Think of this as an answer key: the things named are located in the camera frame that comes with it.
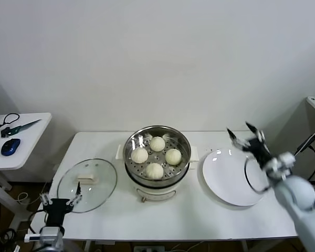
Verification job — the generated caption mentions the black connector block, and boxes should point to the black connector block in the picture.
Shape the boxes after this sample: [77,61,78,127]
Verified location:
[0,125,13,138]

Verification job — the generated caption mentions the white coiled floor cable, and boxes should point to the white coiled floor cable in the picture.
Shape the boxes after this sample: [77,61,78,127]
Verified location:
[17,192,32,205]

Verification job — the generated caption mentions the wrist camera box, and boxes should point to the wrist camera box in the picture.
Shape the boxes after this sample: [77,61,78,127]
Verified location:
[24,233,40,243]
[278,153,297,166]

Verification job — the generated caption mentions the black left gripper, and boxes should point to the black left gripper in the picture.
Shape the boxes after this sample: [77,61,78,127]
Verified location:
[40,181,82,229]

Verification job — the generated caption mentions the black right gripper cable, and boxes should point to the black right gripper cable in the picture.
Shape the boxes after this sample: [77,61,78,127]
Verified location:
[244,157,272,194]

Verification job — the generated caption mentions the black power adapter cable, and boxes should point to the black power adapter cable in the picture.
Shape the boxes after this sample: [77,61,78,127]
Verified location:
[293,130,315,182]

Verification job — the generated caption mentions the green handled saw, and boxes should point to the green handled saw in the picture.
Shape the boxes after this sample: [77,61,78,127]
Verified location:
[9,119,43,135]

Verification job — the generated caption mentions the white round plate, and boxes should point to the white round plate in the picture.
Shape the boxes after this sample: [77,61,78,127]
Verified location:
[202,149,268,207]

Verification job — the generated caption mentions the blue computer mouse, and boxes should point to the blue computer mouse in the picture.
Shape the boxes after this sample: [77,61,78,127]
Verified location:
[1,138,22,156]

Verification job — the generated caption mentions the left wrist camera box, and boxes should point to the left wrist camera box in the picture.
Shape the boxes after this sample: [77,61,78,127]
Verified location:
[24,233,40,243]

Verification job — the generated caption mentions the white steamed baozi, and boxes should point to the white steamed baozi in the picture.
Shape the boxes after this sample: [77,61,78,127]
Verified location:
[145,162,164,180]
[149,136,166,152]
[164,149,183,165]
[131,146,149,164]

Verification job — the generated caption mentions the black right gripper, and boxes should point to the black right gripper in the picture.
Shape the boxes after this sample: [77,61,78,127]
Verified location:
[226,121,274,169]

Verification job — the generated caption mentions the white side table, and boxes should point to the white side table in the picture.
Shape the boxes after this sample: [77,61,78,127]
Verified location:
[0,112,53,220]

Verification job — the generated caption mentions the white electric cooking pot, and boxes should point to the white electric cooking pot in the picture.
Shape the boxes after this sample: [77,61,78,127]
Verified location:
[115,144,200,203]

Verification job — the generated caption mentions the glass pot lid white handle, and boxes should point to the glass pot lid white handle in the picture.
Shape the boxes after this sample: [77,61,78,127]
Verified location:
[57,157,119,213]

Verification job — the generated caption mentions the white table leg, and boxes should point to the white table leg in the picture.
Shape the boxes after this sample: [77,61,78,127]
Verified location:
[82,240,98,252]

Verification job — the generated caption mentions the black floor cables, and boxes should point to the black floor cables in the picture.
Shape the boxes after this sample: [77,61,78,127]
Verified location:
[0,228,18,247]

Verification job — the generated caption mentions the stainless steel steamer basket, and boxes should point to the stainless steel steamer basket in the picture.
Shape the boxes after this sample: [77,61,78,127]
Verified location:
[123,125,193,182]

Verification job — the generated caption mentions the black cable loop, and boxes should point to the black cable loop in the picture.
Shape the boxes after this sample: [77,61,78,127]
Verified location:
[0,112,21,130]

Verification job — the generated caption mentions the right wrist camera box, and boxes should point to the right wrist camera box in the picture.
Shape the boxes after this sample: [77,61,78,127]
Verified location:
[278,153,297,166]

